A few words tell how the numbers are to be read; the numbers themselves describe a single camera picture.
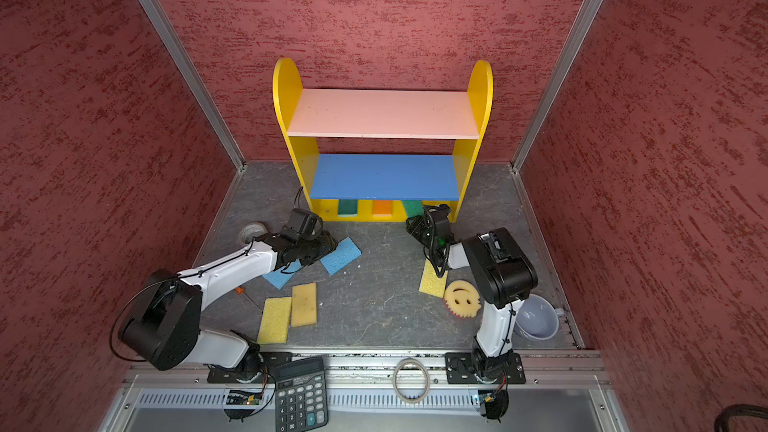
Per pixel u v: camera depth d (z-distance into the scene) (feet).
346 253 3.11
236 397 2.38
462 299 2.73
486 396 2.38
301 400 2.24
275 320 2.66
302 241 2.36
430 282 2.90
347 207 3.41
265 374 2.38
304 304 2.73
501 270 1.65
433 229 2.54
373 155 3.86
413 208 3.40
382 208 3.45
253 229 3.25
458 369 2.43
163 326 1.40
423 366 2.42
